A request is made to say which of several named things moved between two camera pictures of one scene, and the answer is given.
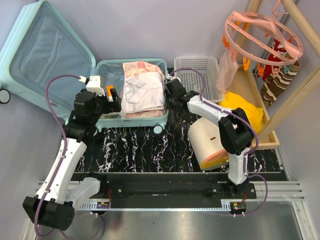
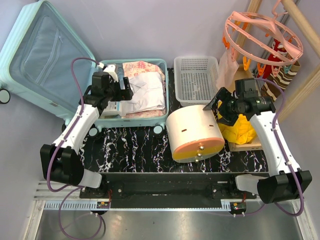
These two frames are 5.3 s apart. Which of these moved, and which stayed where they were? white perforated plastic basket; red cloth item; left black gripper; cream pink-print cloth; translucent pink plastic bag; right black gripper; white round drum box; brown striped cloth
Moved: left black gripper; right black gripper; white round drum box
Stayed: brown striped cloth; white perforated plastic basket; translucent pink plastic bag; red cloth item; cream pink-print cloth
